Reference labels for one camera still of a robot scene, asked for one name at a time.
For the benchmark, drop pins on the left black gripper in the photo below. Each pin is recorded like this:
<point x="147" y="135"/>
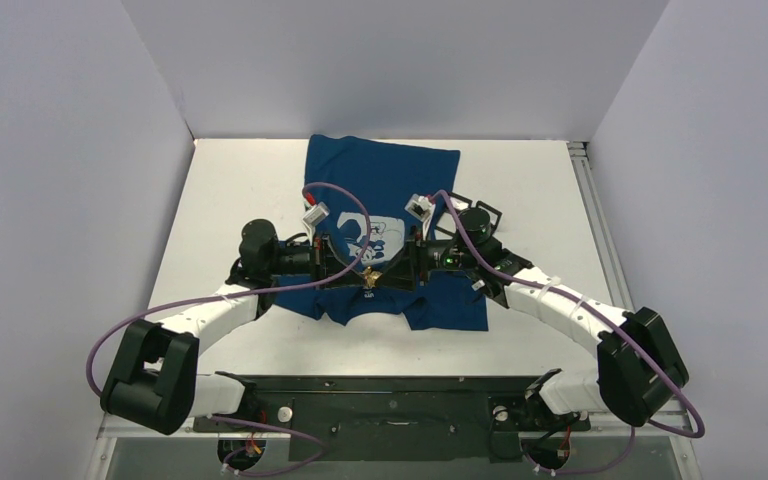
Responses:
<point x="325" y="262"/>

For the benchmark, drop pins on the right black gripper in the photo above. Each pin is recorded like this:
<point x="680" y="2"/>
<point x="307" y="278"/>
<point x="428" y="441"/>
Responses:
<point x="416" y="255"/>

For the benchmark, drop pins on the gold maple leaf brooch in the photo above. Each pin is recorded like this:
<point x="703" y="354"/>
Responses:
<point x="371" y="277"/>

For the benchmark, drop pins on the blue cartoon print t-shirt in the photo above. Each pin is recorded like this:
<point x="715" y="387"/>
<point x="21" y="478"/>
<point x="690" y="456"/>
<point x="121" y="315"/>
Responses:
<point x="383" y="176"/>

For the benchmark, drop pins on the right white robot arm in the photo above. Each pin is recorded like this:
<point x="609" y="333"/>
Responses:
<point x="637" y="369"/>

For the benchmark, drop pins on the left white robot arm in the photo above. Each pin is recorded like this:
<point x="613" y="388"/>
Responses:
<point x="154" y="379"/>

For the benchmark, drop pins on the left black display box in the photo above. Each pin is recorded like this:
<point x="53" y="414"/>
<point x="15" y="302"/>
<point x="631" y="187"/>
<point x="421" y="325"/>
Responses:
<point x="444" y="226"/>

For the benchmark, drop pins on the black display box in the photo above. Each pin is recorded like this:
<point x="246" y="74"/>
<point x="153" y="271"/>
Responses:
<point x="494" y="214"/>
<point x="444" y="226"/>

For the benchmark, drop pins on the right black display box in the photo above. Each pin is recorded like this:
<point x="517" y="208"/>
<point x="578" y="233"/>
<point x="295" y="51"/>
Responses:
<point x="494" y="214"/>

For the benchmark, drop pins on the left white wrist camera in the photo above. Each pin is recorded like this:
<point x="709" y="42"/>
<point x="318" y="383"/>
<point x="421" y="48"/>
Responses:
<point x="314" y="215"/>

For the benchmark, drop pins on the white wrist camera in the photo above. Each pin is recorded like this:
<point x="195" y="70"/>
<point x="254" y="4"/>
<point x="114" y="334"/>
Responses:
<point x="422" y="208"/>
<point x="314" y="215"/>

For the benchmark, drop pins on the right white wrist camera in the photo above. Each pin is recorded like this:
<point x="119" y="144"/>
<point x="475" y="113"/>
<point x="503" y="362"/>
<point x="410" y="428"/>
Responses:
<point x="422" y="208"/>

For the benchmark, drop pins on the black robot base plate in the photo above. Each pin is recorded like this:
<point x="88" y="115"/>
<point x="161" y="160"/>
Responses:
<point x="353" y="418"/>

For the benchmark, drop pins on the aluminium frame rail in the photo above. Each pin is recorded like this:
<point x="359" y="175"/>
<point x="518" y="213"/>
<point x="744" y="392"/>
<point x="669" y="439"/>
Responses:
<point x="606" y="249"/>

